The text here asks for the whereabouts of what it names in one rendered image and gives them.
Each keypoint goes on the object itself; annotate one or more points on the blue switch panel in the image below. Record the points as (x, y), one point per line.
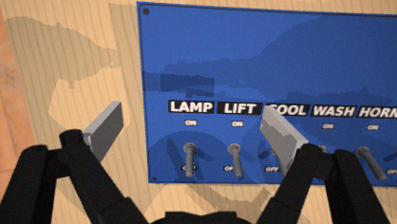
(208, 71)

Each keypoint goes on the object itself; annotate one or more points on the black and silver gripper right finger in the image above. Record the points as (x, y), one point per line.
(351, 197)

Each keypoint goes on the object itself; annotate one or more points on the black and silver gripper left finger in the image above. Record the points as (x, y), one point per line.
(30, 194)

